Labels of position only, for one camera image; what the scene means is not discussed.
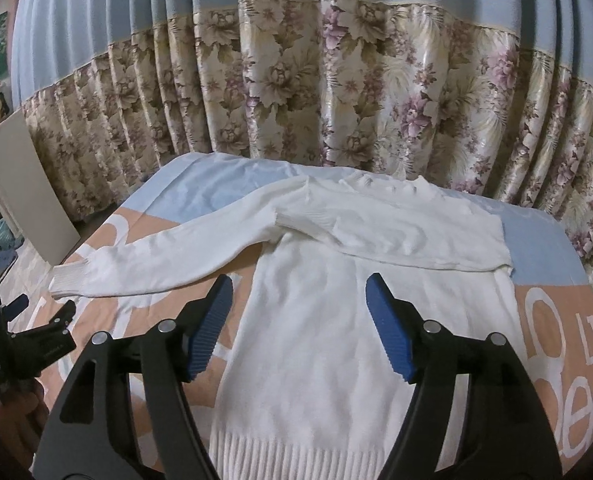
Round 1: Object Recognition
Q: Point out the orange blue printed blanket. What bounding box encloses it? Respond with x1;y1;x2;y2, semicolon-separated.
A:
26;152;593;480

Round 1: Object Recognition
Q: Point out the blue cloth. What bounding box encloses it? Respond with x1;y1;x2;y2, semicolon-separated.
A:
0;221;21;264

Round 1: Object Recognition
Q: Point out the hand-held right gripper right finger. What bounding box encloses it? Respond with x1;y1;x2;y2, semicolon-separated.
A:
365;272;564;480

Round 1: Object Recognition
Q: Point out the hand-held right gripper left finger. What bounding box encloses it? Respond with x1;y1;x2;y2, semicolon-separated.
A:
36;275;235;480

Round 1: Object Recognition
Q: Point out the person's left hand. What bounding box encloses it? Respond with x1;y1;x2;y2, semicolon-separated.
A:
0;377;51;453

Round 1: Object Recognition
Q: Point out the white knit sweater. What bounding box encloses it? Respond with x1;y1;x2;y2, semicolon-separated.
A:
49;164;527;480

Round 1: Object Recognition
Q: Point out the beige flat board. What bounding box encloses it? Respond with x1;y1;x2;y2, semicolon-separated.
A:
0;110;82;267

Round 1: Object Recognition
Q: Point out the blue floral curtain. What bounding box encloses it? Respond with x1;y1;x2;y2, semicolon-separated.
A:
9;0;593;296

